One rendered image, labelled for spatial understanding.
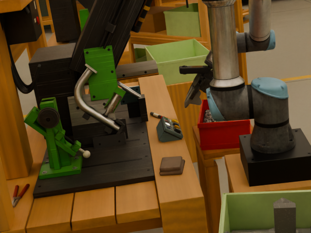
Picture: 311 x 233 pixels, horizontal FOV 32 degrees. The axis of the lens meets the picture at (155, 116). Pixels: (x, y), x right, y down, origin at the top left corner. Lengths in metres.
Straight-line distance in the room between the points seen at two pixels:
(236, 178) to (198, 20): 3.02
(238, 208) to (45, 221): 0.60
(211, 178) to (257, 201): 0.73
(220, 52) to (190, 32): 3.11
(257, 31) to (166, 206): 0.71
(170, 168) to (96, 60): 0.60
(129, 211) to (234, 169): 0.45
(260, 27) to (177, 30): 3.06
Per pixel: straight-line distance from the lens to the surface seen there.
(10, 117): 2.04
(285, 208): 1.18
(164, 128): 2.14
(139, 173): 1.92
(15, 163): 2.10
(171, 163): 1.88
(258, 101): 1.81
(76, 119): 2.25
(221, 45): 1.78
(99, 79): 2.21
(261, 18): 1.93
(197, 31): 4.83
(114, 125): 2.18
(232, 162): 2.03
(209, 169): 2.28
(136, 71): 2.33
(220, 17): 1.76
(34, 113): 1.97
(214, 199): 2.35
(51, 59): 2.29
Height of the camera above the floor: 1.71
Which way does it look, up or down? 19 degrees down
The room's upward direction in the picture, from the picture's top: 8 degrees counter-clockwise
